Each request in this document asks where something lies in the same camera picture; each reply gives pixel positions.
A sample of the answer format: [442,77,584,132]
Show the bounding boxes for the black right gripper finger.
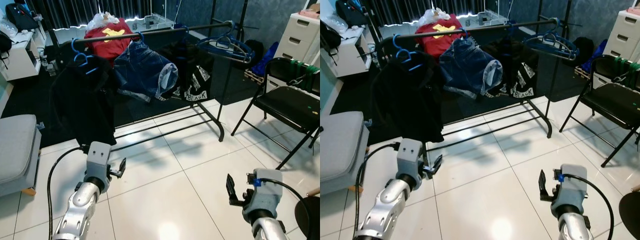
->
[226,173,240,201]
[538,169,552,200]

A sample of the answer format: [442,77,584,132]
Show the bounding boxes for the dark navy garment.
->
[371,52,446,146]
[50,55,118,147]

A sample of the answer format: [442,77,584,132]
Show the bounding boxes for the blue plastic hanger bunch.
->
[196,21,256,64]
[523,18,581,62]

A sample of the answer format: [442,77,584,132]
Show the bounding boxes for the black round stool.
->
[294,196,320,240]
[618,191,640,236]

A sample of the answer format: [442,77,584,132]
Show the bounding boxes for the grey cushioned seat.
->
[0,114,42,197]
[320,111,371,196]

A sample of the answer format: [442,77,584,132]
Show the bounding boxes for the blue denim shorts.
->
[439,37,504,100]
[112,40,179,103]

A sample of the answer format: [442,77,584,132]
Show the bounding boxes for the black folding chair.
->
[558,54,640,168]
[231,56,320,171]

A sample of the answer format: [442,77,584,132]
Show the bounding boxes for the black white-printed garment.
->
[487,37,537,100]
[159,40,216,103]

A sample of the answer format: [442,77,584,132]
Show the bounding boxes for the red yellow-printed T-shirt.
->
[83,18,135,63]
[415,14,466,60]

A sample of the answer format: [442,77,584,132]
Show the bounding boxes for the blue bag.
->
[590,39,609,71]
[250,41,280,77]

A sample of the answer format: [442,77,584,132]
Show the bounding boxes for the white side cabinet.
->
[0,25,46,82]
[322,22,373,78]

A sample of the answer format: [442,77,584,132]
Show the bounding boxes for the green hangers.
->
[612,56,640,73]
[285,59,320,76]

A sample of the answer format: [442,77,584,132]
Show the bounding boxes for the black metal clothes rack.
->
[375,19,561,151]
[55,21,237,151]

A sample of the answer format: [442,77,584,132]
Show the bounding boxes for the white low bench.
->
[377,10,496,38]
[52,14,176,45]

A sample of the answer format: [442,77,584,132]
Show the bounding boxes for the clear plastic bag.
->
[417,7,451,28]
[86,12,121,32]

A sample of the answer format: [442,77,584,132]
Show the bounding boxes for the dark pleated curtain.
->
[27,0,153,31]
[362,0,488,26]

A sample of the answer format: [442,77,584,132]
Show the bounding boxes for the black hanging bag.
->
[320,22,342,63]
[0,31,13,68]

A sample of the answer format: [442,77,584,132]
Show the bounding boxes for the white drawer cabinet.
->
[602,7,640,63]
[274,5,320,63]

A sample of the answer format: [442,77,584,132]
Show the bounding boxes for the black backpack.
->
[5,2,40,32]
[335,0,371,28]

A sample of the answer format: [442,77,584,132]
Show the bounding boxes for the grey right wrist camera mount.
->
[550,165,589,216]
[243,169,284,223]

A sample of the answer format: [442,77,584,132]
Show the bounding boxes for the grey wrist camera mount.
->
[243,169,284,223]
[85,141,112,182]
[397,138,425,177]
[550,165,589,216]

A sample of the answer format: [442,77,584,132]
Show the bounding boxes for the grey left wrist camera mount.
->
[85,141,112,182]
[397,138,425,177]

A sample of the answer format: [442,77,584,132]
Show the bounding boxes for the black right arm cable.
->
[557,172,617,240]
[252,177,314,240]

